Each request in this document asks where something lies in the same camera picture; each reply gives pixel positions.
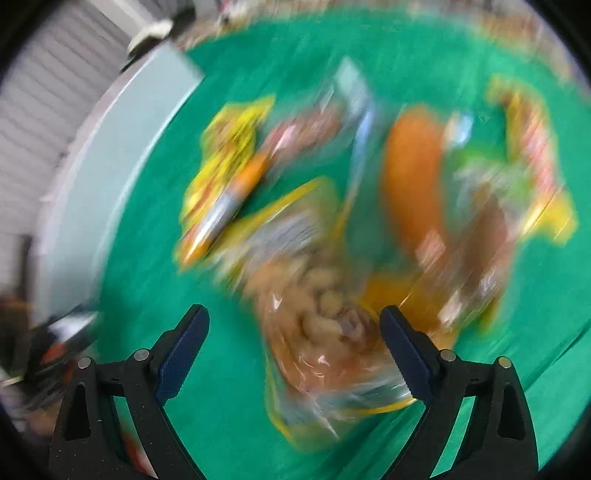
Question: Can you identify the large gold nut snack bag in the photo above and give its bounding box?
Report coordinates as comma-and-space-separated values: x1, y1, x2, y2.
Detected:
211, 177, 414, 448

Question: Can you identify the green brown chicken leg packet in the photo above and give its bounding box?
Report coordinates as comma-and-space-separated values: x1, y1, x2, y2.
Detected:
415, 149, 533, 330

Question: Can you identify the orange sausage stick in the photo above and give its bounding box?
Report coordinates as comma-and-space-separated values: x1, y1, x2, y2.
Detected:
178, 150, 271, 268

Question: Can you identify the yellow red snack packet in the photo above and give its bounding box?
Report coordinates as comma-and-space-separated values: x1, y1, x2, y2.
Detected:
487, 75, 579, 245

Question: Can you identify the orange sausage clear packet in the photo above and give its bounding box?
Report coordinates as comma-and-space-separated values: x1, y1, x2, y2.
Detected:
346, 103, 469, 281

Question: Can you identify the clear packet braised egg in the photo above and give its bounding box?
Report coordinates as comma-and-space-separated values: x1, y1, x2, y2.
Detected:
260, 57, 373, 170

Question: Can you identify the white cardboard storage box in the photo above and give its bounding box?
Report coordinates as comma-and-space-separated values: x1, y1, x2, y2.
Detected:
32, 41, 204, 324

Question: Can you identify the white cloth on sofa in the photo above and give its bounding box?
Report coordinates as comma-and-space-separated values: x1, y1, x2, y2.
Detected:
126, 18, 173, 55

